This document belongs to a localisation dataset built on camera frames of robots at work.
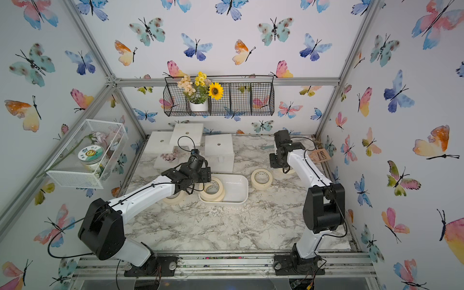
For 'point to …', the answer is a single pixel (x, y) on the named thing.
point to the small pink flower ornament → (168, 157)
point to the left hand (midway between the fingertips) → (206, 170)
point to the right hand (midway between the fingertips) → (278, 160)
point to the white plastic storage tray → (236, 189)
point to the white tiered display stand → (216, 148)
